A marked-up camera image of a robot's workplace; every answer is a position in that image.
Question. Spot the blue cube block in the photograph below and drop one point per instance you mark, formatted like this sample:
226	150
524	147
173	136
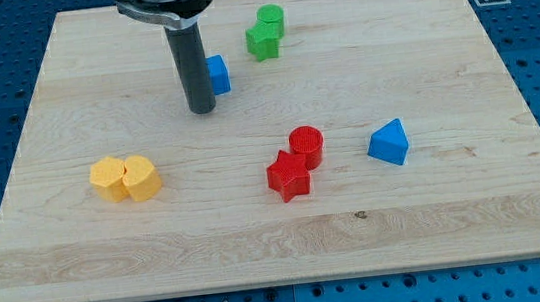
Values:
219	75

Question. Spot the red star block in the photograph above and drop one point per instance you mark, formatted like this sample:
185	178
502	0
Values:
289	176

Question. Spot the green star block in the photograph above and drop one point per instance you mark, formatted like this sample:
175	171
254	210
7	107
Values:
263	40

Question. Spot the red cylinder block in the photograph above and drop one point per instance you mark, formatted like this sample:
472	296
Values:
308	141

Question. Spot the light wooden board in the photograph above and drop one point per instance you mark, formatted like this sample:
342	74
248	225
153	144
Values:
468	192

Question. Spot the blue triangular prism block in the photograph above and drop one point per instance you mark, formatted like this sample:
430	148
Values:
389	143

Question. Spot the yellow half-round block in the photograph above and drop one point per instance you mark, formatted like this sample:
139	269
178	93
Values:
141	179

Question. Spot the green cylinder block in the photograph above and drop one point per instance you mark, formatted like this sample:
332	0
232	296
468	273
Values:
272	15

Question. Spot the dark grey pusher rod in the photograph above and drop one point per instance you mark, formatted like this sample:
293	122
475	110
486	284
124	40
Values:
188	53

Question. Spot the yellow hexagon block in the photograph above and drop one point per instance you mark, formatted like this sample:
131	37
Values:
106	177

